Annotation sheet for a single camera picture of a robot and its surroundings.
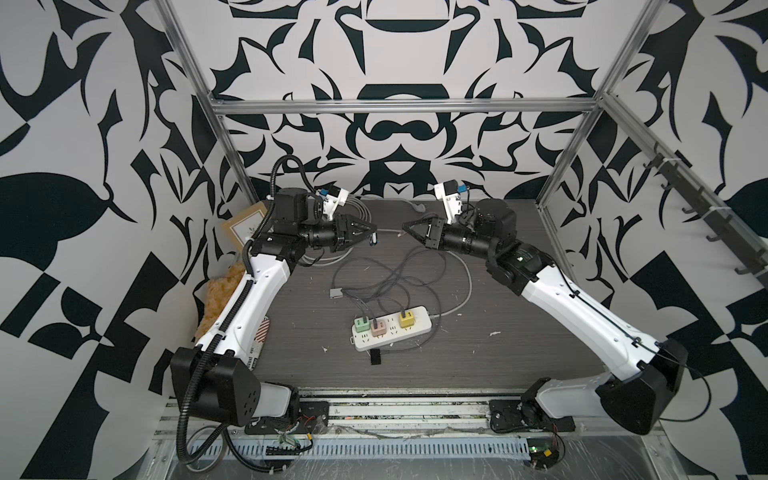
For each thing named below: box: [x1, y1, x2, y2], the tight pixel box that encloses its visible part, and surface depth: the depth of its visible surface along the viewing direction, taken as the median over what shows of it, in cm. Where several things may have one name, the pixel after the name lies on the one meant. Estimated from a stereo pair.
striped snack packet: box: [255, 318, 271, 343], surface depth 88 cm
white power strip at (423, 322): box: [351, 306, 433, 352], surface depth 87 cm
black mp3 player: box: [370, 349, 381, 365], surface depth 85 cm
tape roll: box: [186, 425, 227, 473], surface depth 70 cm
